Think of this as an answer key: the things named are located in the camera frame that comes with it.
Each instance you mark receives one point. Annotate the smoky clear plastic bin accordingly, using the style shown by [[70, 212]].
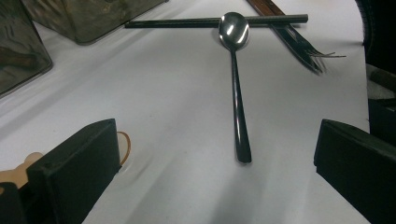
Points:
[[18, 56], [93, 18]]

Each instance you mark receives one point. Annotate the black chopstick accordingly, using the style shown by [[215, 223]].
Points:
[[171, 23]]

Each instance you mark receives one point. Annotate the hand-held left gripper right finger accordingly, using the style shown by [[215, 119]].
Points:
[[358, 168]]

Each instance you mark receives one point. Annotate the white table sheet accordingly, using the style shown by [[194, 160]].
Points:
[[171, 93]]

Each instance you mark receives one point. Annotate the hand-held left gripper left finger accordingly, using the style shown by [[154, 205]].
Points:
[[74, 174]]

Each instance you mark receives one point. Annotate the small wooden spoon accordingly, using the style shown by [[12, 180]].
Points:
[[17, 177]]

